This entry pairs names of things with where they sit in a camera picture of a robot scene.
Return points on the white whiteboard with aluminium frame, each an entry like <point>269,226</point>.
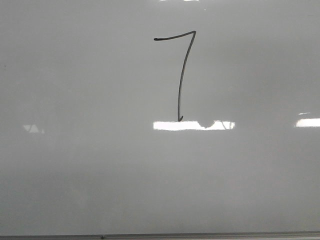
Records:
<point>159,116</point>

